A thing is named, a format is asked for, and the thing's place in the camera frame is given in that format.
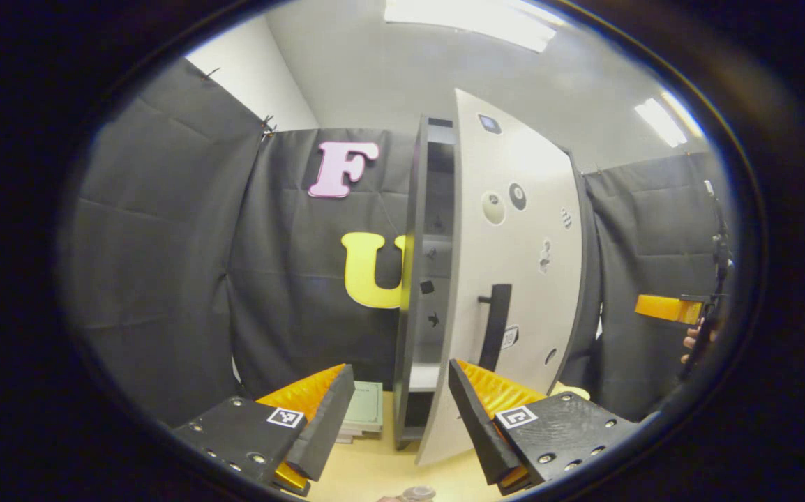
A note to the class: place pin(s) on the yellow plush ball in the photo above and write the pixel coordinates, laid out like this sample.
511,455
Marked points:
573,390

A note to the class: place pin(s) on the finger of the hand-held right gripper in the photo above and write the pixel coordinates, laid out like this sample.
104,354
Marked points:
660,308

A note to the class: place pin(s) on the green book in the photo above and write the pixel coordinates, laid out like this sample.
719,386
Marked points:
367,408

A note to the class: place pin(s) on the black backdrop cloth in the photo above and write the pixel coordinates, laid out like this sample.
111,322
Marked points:
165,279

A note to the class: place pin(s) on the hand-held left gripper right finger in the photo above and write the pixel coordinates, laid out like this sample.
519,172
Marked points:
476,425

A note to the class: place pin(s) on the grey cabinet door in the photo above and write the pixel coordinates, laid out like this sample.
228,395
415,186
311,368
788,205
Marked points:
514,244

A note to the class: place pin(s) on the clear bottle with red label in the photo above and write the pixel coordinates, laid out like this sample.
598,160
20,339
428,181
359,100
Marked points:
418,493

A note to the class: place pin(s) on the black cabinet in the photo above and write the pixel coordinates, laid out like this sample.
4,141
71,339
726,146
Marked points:
406,348

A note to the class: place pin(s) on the ceiling light panel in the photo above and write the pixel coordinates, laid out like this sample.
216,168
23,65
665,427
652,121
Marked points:
667,122
472,21

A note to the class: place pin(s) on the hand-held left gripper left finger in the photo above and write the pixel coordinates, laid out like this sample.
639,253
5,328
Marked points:
326,425

